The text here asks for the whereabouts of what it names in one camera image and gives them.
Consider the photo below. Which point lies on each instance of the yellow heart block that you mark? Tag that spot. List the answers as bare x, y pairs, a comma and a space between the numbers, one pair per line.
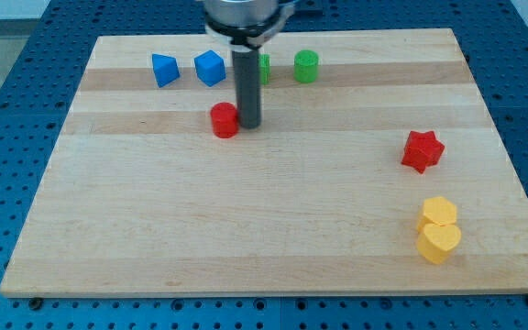
437, 242

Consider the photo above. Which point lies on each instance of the yellow hexagon block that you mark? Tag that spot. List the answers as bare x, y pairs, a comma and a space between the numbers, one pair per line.
436, 211

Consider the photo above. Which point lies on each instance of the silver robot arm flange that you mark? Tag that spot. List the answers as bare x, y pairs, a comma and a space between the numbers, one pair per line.
246, 25

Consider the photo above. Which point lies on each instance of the red cylinder block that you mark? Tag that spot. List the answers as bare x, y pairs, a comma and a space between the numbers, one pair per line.
224, 120

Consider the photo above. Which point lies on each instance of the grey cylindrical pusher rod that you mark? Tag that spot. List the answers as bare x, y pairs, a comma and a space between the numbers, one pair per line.
247, 85

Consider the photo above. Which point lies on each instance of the green cylinder block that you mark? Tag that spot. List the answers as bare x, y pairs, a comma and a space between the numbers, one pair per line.
305, 66

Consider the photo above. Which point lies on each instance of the blue cube block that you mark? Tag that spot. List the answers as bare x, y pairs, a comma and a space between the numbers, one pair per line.
210, 68

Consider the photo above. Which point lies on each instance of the light wooden board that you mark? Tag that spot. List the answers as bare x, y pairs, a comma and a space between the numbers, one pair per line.
141, 199

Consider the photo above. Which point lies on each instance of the red star block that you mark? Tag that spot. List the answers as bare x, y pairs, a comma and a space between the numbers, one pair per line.
422, 150

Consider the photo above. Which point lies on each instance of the green star block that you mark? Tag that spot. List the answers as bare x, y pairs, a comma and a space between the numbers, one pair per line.
264, 68

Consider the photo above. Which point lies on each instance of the blue triangular prism block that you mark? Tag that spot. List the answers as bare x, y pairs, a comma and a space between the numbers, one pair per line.
165, 69

